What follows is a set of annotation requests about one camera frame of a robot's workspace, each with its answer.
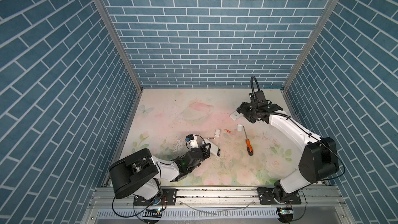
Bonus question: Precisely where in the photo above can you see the white remote control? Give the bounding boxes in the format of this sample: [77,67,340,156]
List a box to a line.
[230,111,243,121]
[205,141,221,157]

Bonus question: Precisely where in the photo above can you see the orange handled screwdriver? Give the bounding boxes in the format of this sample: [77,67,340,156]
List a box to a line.
[243,126,254,156]

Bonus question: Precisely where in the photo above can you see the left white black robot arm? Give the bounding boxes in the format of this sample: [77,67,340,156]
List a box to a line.
[109,143,211,200]

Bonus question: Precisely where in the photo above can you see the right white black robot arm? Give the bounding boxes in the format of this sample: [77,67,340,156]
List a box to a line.
[236,102,340,194]

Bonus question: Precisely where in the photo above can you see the left controller board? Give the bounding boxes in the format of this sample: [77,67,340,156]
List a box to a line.
[142,208,163,223]

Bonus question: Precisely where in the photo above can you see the controller board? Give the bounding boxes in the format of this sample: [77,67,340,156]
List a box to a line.
[277,207,294,224]
[142,208,163,223]

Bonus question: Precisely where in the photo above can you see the right controller board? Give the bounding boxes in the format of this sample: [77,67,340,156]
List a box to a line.
[277,207,294,224]

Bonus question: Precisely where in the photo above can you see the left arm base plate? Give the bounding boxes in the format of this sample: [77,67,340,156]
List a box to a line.
[134,188,178,206]

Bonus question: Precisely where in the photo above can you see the grey loose cable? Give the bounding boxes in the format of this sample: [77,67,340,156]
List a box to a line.
[179,200,256,214]

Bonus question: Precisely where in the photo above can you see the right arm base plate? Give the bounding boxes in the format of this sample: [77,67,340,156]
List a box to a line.
[257,186,302,205]

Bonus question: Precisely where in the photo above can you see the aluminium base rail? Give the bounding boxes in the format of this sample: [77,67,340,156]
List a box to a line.
[82,185,354,224]

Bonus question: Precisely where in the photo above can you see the right aluminium corner post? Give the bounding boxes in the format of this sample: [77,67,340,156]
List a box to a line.
[282,0,339,94]

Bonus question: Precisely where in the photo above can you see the aluminium corner post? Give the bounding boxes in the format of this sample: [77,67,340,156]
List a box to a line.
[92,0,143,94]
[282,0,339,94]

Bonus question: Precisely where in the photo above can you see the left aluminium corner post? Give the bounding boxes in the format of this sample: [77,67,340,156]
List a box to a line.
[92,0,143,94]

